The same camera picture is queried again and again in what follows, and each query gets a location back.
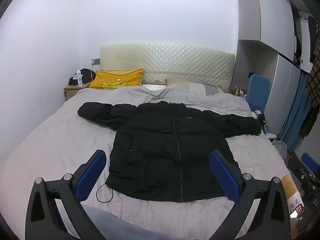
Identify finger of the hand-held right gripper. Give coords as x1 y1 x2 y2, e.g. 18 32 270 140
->
301 152 320 173

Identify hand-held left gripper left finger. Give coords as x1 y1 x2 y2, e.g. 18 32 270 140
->
25 149 107 240

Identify group of small bottles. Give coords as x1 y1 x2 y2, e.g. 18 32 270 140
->
230 87 248 97

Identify blue chair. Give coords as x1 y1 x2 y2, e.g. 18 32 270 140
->
246 74 270 120

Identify black bag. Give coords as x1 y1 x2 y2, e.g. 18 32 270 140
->
69 68 97 87

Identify black puffer jacket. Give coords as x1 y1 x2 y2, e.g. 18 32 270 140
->
77 101 262 203

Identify cream quilted headboard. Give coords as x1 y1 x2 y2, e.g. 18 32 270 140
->
99 42 235 93

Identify white wardrobe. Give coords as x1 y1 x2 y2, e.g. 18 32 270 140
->
235 0 304 140

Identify hanging patterned clothes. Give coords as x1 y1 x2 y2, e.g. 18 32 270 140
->
297 60 320 139

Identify yellow crown pillow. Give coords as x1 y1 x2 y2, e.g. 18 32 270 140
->
89 68 145 90

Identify small camera on tripod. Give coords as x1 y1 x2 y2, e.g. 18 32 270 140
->
257 114 268 133

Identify patchwork pillow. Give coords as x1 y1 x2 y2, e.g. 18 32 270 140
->
166 77 229 96

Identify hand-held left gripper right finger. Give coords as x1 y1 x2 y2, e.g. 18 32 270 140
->
209 149 292 240

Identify wooden nightstand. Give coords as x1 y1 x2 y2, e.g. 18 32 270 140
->
64 84 85 102

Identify bed with grey sheets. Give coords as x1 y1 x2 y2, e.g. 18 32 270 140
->
0 82 292 240

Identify blue curtain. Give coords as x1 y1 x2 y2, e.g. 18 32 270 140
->
279 71 310 153

